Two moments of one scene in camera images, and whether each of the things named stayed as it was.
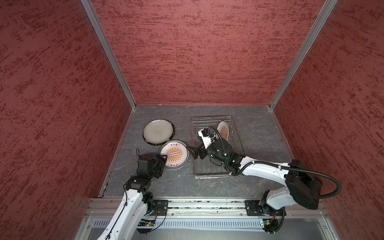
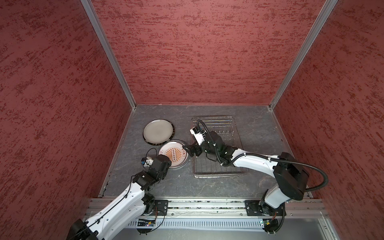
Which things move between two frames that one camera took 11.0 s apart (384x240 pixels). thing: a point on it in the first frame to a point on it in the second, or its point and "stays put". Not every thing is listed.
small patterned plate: [222, 127] to [178, 154]
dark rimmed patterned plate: [164, 142] stays put
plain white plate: [158, 131] stays put
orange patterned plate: [177, 153] stays put
